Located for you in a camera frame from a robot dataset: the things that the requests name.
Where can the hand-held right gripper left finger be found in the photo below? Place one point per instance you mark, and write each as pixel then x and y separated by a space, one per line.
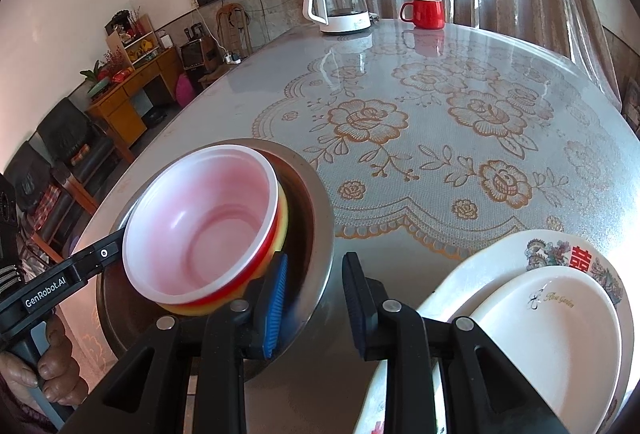
pixel 274 309

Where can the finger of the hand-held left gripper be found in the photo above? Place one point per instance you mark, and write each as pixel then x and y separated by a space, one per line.
pixel 100 254

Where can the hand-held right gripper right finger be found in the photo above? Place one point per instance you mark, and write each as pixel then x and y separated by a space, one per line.
pixel 359 314

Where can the yellow plastic bowl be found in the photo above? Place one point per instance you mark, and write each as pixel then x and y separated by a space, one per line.
pixel 210 308

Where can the stainless steel bowl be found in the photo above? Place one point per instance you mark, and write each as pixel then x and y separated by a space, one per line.
pixel 310 214

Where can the red plastic bowl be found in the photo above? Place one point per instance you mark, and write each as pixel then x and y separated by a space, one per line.
pixel 200 224

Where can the white plate with red characters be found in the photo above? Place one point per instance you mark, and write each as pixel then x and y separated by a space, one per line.
pixel 480 264

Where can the white plate with pink roses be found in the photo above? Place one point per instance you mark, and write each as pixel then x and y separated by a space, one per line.
pixel 540 344

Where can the person's left hand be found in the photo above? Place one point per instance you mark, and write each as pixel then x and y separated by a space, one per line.
pixel 60 349

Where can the black armchair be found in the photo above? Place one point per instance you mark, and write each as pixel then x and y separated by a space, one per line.
pixel 70 139
pixel 35 194

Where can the wooden cabinet with clutter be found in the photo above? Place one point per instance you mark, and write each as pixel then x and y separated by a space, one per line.
pixel 125 104

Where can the potted green plant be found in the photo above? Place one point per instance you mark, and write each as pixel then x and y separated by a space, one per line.
pixel 95 79

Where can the pink bag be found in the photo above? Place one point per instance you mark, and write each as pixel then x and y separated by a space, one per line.
pixel 185 91

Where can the wooden desktop shelf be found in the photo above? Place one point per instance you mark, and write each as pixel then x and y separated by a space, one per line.
pixel 135 39

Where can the black speaker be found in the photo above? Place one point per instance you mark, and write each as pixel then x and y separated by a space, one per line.
pixel 192 55

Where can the small white device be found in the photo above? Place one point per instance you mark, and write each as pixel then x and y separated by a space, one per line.
pixel 165 40

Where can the white power strip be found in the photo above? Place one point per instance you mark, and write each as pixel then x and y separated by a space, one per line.
pixel 232 59

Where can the wooden chair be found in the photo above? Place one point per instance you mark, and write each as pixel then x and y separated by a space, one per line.
pixel 235 29

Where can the white glass electric kettle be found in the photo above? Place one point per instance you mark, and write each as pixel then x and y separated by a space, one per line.
pixel 340 14

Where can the red mug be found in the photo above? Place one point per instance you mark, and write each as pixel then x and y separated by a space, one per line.
pixel 425 13

